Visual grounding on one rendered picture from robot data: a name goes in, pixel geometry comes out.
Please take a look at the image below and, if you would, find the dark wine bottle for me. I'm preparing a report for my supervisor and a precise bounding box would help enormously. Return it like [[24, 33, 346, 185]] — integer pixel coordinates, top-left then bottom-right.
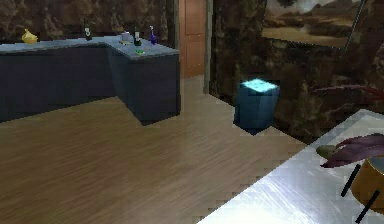
[[82, 18, 93, 42], [132, 23, 142, 47]]

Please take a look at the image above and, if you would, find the dark blue kitchen counter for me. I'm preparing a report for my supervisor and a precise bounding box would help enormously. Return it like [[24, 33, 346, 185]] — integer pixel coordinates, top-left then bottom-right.
[[0, 35, 182, 127]]

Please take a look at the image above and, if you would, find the blue bin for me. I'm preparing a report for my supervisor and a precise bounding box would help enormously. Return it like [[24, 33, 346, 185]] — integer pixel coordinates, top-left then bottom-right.
[[233, 78, 281, 136]]

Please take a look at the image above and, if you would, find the yellow vessel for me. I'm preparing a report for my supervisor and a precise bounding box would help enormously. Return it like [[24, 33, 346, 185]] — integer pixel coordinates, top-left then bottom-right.
[[21, 28, 39, 45]]

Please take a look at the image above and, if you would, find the brown room door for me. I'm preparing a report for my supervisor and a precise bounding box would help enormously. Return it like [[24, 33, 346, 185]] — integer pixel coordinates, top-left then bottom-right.
[[178, 0, 208, 79]]

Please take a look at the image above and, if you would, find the silver table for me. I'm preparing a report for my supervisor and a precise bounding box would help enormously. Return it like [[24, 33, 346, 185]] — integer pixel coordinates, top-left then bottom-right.
[[197, 108, 384, 224]]

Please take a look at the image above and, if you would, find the framed landscape picture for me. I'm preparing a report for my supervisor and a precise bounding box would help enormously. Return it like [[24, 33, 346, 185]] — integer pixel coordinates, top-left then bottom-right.
[[261, 0, 368, 50]]

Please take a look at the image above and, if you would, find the pale grey cup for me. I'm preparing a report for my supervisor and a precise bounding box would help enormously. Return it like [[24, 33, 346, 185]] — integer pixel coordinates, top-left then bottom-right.
[[119, 31, 133, 44]]

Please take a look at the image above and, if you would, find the blue spray bottle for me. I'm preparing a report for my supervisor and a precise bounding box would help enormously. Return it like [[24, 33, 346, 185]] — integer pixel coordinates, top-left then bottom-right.
[[148, 25, 158, 46]]

